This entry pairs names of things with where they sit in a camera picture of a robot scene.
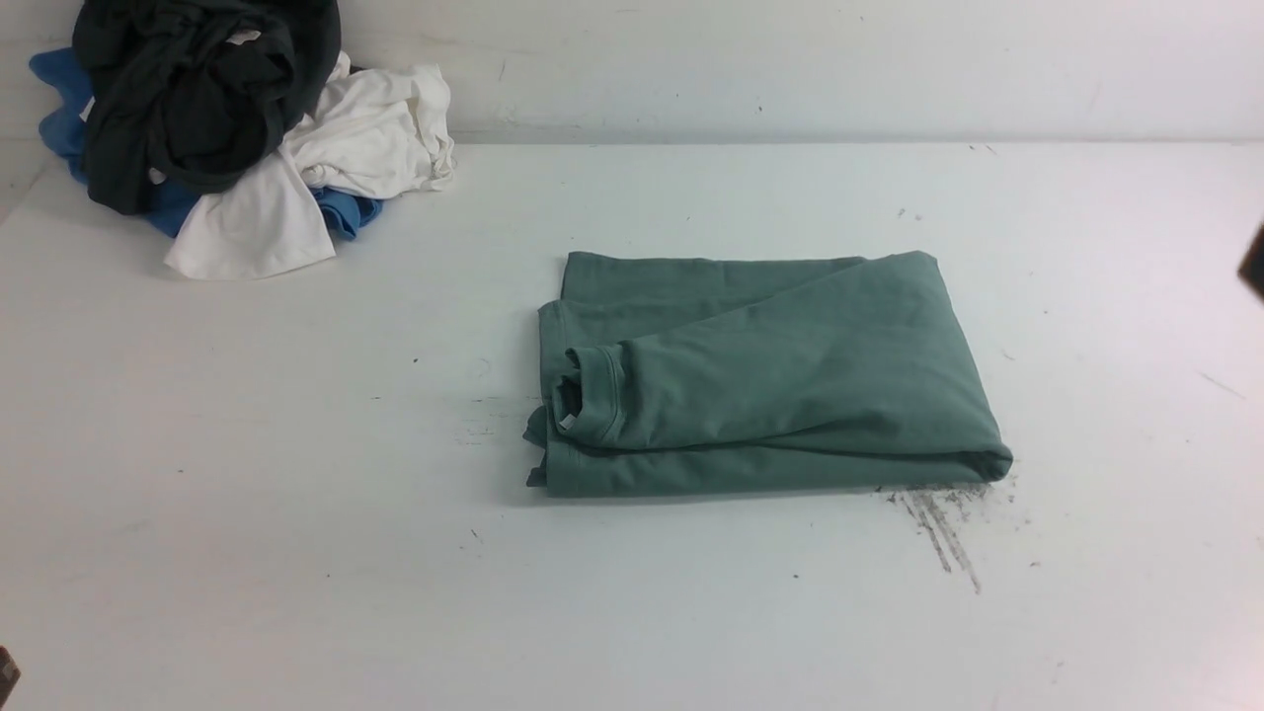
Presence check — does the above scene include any green long-sleeved shirt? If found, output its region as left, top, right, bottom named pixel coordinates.
left=523, top=250, right=1014, bottom=497

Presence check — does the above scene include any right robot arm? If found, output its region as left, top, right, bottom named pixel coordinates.
left=1237, top=224, right=1264, bottom=302

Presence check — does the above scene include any blue garment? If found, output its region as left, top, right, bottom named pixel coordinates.
left=29, top=46, right=384, bottom=240

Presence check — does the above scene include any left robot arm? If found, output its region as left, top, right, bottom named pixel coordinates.
left=0, top=645, right=20, bottom=707

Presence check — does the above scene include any dark green-black garment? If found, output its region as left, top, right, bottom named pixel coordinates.
left=72, top=1, right=343, bottom=215

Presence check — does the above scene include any white garment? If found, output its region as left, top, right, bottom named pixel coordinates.
left=164, top=54, right=455, bottom=280

